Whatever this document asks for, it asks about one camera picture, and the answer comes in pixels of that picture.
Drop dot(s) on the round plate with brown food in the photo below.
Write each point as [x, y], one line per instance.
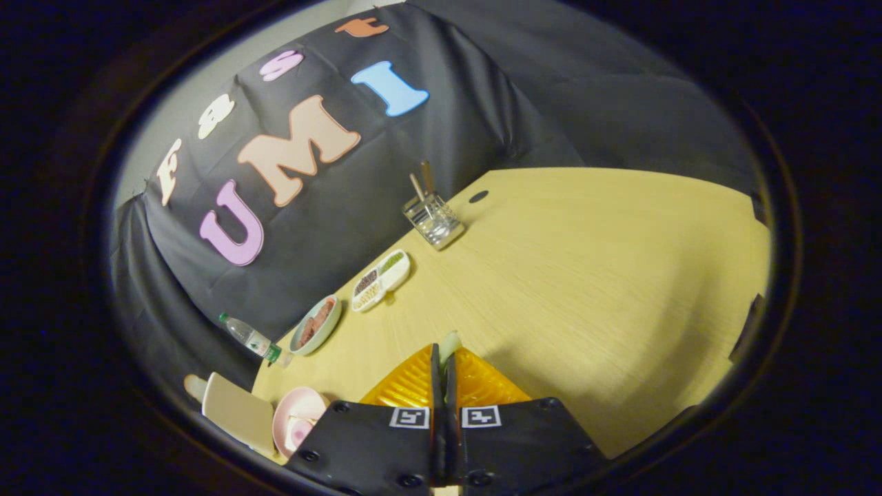
[315, 326]

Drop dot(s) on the wooden cutting board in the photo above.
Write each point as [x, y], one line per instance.
[238, 413]

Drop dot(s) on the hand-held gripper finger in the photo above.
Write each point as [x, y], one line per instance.
[451, 393]
[435, 386]

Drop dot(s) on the wooden chopstick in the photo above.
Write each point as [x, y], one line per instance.
[427, 176]
[417, 186]

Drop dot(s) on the clear plastic water bottle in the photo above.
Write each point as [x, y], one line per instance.
[249, 337]

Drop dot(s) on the pink bowl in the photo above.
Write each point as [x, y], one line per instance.
[293, 410]

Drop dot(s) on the white divided dish with beans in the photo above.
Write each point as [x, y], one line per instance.
[381, 278]

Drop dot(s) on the clear utensil holder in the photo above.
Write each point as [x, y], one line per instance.
[437, 222]

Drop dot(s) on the black backdrop cloth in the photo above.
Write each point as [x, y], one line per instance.
[448, 131]

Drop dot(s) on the pale green white small item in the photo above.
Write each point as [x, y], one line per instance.
[450, 342]

